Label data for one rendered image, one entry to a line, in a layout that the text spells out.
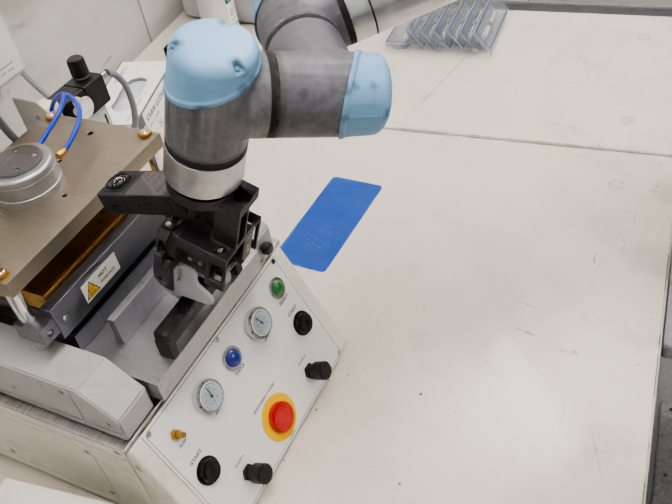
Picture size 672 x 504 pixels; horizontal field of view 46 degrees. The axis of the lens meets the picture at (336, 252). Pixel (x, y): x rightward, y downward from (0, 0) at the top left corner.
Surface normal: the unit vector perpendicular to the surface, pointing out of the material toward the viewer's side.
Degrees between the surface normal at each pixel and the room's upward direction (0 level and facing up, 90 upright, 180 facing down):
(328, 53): 16
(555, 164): 0
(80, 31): 90
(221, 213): 90
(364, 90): 59
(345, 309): 0
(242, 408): 65
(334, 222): 0
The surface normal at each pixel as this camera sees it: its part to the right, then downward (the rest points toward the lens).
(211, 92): 0.04, 0.76
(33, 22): 0.93, 0.15
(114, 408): 0.48, -0.42
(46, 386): -0.43, 0.65
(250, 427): 0.75, -0.12
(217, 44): 0.18, -0.61
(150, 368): -0.14, -0.73
